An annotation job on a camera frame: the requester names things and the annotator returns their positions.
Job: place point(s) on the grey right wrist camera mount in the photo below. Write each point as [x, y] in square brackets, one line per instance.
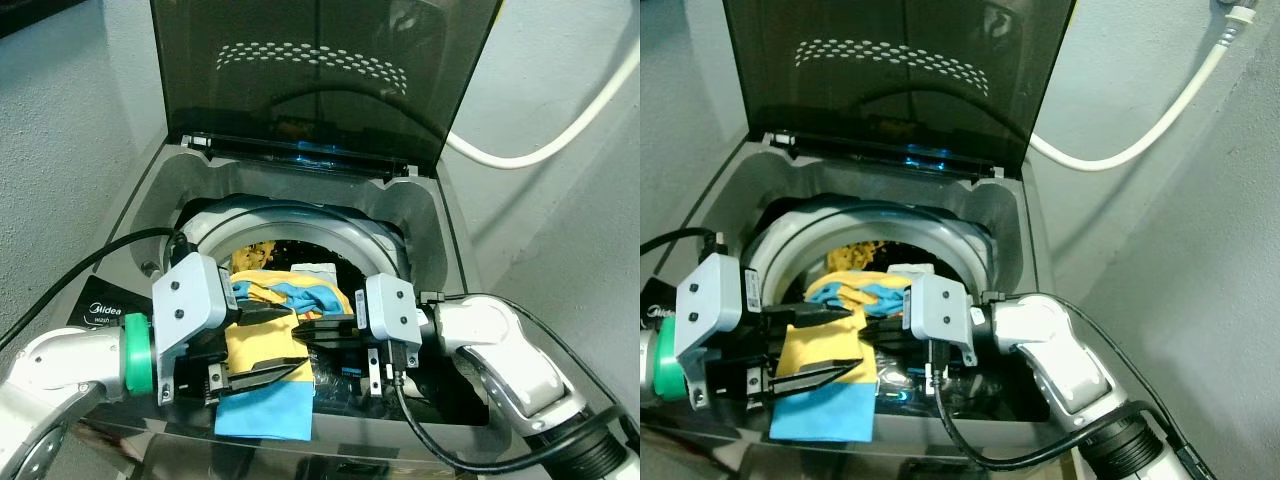
[390, 310]
[945, 310]

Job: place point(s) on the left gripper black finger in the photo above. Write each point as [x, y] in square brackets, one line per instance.
[262, 313]
[260, 380]
[810, 313]
[815, 382]

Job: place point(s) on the yellow patterned laundry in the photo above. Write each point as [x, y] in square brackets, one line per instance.
[265, 252]
[855, 255]

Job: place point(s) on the white laundry item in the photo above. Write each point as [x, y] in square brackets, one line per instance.
[905, 270]
[312, 272]

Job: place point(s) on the yellow and blue garment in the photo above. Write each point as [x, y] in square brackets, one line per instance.
[820, 345]
[260, 345]

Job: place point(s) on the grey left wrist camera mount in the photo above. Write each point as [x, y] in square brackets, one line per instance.
[715, 300]
[190, 300]

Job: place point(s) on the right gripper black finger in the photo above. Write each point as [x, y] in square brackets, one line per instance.
[878, 323]
[876, 338]
[315, 341]
[318, 324]

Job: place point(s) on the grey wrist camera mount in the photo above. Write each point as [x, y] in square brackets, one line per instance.
[190, 300]
[390, 310]
[945, 310]
[715, 300]

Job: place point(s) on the dark translucent washer lid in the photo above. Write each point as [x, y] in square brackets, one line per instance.
[320, 80]
[900, 80]

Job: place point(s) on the grey top-load washing machine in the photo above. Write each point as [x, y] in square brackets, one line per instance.
[1000, 220]
[420, 220]

